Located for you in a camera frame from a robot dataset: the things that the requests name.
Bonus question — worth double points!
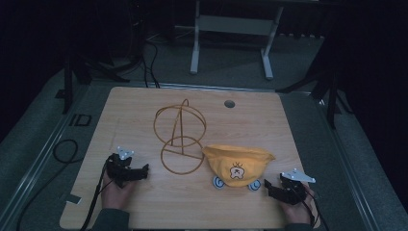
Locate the white metal desk frame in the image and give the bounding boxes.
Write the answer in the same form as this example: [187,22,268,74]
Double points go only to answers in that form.
[190,0,285,81]

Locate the person's right hand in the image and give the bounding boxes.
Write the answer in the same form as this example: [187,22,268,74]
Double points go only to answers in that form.
[278,184,320,225]

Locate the gold wire hat stand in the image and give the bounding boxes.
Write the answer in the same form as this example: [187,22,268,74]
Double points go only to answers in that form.
[152,98,208,176]

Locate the black floor cable loop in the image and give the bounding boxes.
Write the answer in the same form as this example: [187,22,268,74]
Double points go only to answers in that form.
[15,138,80,231]

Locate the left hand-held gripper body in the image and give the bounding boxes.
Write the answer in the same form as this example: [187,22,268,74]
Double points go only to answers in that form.
[105,145,140,189]

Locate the person's left hand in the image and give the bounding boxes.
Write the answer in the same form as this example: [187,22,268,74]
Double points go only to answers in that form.
[100,174,138,212]

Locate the black metal stand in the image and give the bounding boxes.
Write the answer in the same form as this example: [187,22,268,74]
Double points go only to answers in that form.
[274,32,354,130]
[61,0,133,116]

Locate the black hanging cables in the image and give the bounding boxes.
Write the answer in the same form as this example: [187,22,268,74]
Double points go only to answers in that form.
[140,38,162,90]

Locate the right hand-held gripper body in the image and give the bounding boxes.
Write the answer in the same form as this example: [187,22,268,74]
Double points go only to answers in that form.
[277,168,317,206]

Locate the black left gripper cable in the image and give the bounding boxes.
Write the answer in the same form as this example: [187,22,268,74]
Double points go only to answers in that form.
[80,162,114,231]

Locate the yellow hat with cartoon print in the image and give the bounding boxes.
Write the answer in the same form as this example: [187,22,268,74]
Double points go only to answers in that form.
[201,143,276,193]

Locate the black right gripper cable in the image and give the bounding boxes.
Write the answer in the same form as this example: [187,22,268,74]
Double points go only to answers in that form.
[296,187,330,231]

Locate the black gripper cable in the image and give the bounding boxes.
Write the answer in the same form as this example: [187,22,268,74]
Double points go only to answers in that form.
[80,162,114,231]
[296,187,330,231]

